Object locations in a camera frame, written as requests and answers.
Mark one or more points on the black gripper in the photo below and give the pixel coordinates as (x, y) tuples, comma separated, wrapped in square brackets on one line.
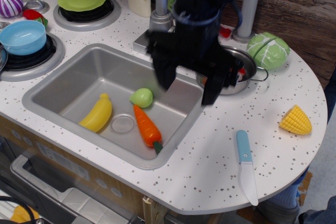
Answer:
[(194, 45)]

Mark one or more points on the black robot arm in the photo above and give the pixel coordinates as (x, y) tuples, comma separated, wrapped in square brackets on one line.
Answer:
[(198, 10)]

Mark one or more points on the small steel pan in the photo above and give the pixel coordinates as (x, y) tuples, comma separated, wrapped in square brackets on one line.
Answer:
[(235, 55)]

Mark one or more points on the green toy pear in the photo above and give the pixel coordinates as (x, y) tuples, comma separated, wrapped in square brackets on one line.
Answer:
[(142, 97)]

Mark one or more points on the red toy ketchup bottle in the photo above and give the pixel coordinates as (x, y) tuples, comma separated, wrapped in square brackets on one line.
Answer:
[(225, 32)]

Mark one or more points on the silver toy faucet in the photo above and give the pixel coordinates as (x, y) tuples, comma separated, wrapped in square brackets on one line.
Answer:
[(161, 20)]

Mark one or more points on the orange toy carrot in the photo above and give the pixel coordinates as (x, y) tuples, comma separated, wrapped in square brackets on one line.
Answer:
[(149, 132)]

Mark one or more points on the grey support pole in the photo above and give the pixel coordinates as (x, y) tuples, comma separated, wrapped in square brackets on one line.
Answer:
[(244, 32)]

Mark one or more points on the grey toy sink basin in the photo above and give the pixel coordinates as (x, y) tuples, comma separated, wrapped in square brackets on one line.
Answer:
[(68, 94)]

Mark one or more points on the green toy cabbage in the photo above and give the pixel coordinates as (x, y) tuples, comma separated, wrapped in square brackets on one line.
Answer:
[(268, 50)]

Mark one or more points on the yellow toy banana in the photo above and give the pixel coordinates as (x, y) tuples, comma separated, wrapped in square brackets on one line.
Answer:
[(99, 115)]

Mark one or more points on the back right stove burner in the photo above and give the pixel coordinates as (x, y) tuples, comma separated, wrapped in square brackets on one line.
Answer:
[(90, 20)]

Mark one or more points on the stove burner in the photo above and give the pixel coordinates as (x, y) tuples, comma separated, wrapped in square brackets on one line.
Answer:
[(22, 68), (90, 20)]

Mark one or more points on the blue white toy knife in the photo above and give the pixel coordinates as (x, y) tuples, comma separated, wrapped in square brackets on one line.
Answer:
[(246, 178)]

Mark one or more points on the yellow toy corn piece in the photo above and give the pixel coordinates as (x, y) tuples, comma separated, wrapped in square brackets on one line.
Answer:
[(296, 121)]

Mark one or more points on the grey shoe with sock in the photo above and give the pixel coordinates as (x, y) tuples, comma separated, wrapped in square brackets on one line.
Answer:
[(281, 208)]

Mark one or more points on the grey stove knob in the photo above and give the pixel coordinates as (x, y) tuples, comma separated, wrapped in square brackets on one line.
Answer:
[(37, 5)]

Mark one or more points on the front left stove burner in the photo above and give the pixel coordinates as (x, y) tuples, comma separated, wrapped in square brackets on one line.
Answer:
[(22, 68)]

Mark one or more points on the blue toy bowl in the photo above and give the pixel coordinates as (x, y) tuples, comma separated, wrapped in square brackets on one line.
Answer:
[(24, 37)]

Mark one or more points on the red toy strawberry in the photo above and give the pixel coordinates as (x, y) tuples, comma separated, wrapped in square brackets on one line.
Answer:
[(31, 14)]

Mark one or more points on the purple toy onion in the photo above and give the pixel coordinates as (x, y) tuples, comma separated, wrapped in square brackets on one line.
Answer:
[(11, 8)]

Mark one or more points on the orange toy below counter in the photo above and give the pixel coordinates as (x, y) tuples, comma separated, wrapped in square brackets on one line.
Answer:
[(20, 215)]

